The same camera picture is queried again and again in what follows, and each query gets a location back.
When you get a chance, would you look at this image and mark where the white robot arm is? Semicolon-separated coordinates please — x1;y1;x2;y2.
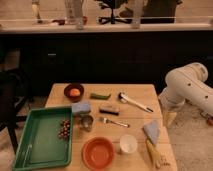
158;62;213;127

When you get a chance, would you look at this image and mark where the red plastic bowl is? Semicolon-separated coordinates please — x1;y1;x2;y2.
82;137;115;171

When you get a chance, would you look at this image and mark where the dark brown small bowl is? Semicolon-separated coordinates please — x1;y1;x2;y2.
64;83;84;102

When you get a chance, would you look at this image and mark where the blue folded cloth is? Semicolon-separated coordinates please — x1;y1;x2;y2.
143;120;160;145

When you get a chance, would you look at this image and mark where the white plastic cup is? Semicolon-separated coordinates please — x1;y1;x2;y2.
118;134;138;154

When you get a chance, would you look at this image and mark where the silver fork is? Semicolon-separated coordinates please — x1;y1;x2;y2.
99;117;130;128

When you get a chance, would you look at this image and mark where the metal measuring cup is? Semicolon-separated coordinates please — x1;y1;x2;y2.
79;115;93;132

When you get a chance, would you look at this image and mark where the blue sponge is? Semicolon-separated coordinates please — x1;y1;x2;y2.
71;102;91;115

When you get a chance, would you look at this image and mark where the orange fruit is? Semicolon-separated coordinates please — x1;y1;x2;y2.
69;88;81;97

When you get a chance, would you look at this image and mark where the bunch of red grapes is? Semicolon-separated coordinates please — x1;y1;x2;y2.
58;120;70;139

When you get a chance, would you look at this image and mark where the black office chair base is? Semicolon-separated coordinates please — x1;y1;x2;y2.
96;0;130;25

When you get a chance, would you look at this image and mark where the green plastic tray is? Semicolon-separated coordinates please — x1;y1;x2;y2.
12;107;72;171

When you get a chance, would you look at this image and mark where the dark cabinet counter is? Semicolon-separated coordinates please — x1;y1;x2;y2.
0;28;213;95

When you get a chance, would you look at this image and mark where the black chair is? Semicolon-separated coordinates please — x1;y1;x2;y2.
0;48;30;155

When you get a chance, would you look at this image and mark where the white handled ice cream scoop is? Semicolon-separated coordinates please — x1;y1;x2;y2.
118;92;154;113

